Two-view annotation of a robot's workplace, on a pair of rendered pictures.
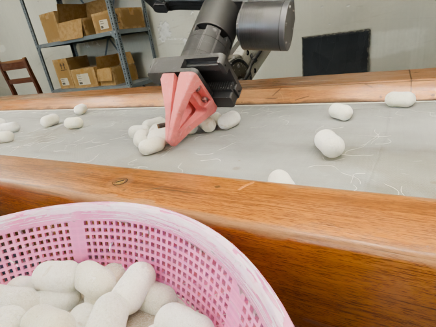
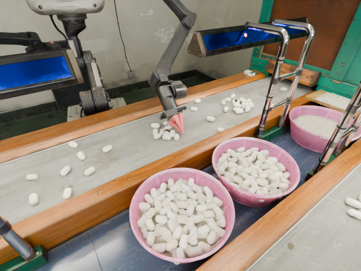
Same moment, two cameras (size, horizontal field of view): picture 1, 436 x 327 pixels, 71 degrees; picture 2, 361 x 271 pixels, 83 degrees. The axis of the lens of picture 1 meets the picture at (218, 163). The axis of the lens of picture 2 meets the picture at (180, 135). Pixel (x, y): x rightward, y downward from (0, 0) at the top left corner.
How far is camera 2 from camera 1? 74 cm
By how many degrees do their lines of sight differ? 57
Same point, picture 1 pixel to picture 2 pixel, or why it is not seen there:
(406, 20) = (96, 34)
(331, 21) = (52, 33)
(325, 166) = (215, 123)
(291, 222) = (238, 132)
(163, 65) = (171, 112)
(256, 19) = (180, 92)
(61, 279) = (226, 157)
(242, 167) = (204, 130)
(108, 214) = (221, 145)
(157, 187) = (215, 139)
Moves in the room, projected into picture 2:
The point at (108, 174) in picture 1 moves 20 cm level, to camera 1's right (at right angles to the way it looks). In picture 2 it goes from (201, 143) to (217, 117)
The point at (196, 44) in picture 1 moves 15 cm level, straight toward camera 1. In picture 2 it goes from (173, 103) to (210, 111)
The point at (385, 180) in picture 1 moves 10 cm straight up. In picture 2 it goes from (225, 122) to (229, 101)
